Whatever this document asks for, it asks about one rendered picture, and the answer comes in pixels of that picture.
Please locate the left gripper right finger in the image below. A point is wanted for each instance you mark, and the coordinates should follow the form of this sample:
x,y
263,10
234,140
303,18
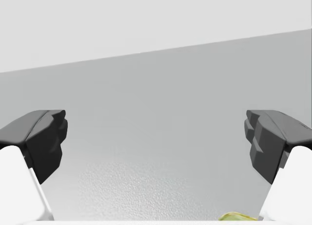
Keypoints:
x,y
273,142

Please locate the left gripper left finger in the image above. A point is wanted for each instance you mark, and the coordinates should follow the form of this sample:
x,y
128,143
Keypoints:
x,y
36,142

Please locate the yellow-green rounded object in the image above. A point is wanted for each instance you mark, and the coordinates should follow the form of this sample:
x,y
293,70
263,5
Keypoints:
x,y
234,217

